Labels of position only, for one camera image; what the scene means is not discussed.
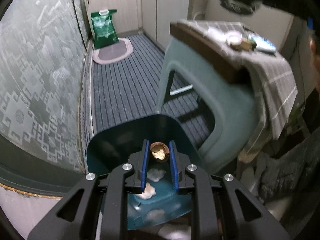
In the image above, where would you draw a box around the brown walnut shell piece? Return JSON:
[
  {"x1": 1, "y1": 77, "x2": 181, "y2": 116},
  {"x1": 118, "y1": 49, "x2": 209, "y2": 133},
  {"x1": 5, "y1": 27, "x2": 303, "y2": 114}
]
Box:
[{"x1": 150, "y1": 142, "x2": 170, "y2": 163}]

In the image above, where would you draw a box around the dark teal trash bin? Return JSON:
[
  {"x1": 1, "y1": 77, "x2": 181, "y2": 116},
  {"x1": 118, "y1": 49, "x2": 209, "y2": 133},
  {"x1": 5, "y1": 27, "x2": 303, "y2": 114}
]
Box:
[{"x1": 87, "y1": 114, "x2": 201, "y2": 230}]

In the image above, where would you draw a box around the white kitchen base cabinet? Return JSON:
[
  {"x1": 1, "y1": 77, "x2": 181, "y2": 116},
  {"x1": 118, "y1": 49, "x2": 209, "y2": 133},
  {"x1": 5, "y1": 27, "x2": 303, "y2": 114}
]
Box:
[{"x1": 142, "y1": 0, "x2": 189, "y2": 50}]

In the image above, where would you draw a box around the pinkish crumpled tissue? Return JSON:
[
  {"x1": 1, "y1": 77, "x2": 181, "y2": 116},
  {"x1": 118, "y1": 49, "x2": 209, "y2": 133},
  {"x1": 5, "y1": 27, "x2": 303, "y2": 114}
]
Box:
[{"x1": 135, "y1": 183, "x2": 156, "y2": 200}]

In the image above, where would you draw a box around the white round lid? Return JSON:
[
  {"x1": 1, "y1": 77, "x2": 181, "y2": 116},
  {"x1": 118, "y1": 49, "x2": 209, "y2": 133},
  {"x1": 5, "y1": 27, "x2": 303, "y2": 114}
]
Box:
[{"x1": 225, "y1": 30, "x2": 242, "y2": 46}]

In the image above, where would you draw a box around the brown nut shell scrap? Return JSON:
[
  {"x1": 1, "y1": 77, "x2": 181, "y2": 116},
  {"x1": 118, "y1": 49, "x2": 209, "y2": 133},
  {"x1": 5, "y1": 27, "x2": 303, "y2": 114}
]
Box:
[{"x1": 230, "y1": 40, "x2": 257, "y2": 51}]

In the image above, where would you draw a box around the blue white wrapper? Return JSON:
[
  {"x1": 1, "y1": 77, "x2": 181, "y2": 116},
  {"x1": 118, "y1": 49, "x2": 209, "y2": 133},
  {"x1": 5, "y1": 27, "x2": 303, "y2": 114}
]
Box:
[{"x1": 248, "y1": 34, "x2": 277, "y2": 54}]

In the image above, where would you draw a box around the brown wooden board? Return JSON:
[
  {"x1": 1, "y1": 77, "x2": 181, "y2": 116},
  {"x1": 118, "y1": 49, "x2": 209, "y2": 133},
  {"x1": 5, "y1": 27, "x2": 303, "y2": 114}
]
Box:
[{"x1": 170, "y1": 22, "x2": 252, "y2": 89}]

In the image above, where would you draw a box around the grey-green plastic stool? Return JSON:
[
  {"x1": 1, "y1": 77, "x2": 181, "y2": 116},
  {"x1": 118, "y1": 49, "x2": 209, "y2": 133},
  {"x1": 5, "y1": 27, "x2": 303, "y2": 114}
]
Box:
[{"x1": 156, "y1": 38, "x2": 258, "y2": 174}]

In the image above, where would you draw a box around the blue striped floor runner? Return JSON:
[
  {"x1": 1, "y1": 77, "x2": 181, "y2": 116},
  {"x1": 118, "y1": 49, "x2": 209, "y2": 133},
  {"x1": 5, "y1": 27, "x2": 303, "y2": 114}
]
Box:
[{"x1": 92, "y1": 34, "x2": 215, "y2": 149}]

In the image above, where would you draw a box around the grey checked cloth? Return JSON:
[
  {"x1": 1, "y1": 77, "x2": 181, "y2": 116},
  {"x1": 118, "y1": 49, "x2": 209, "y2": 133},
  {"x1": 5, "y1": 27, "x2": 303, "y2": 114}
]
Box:
[{"x1": 178, "y1": 19, "x2": 298, "y2": 164}]

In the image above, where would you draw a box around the white corner cabinet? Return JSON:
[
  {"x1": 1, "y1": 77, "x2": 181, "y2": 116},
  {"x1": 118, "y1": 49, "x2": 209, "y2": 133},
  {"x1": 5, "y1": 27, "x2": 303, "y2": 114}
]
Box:
[{"x1": 84, "y1": 0, "x2": 140, "y2": 36}]

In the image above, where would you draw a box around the oval grey pink mat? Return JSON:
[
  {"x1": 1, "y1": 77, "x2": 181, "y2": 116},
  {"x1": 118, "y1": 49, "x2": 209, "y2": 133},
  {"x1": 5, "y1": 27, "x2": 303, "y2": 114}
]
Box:
[{"x1": 93, "y1": 38, "x2": 133, "y2": 64}]

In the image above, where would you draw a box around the green rice bag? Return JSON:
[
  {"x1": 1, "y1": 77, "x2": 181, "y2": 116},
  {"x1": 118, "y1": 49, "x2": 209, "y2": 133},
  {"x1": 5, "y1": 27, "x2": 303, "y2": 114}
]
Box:
[{"x1": 91, "y1": 9, "x2": 119, "y2": 49}]

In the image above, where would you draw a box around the patterned frosted glass door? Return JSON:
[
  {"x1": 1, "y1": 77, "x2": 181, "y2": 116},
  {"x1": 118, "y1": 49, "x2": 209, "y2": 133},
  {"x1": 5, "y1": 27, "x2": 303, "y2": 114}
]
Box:
[{"x1": 0, "y1": 0, "x2": 94, "y2": 174}]

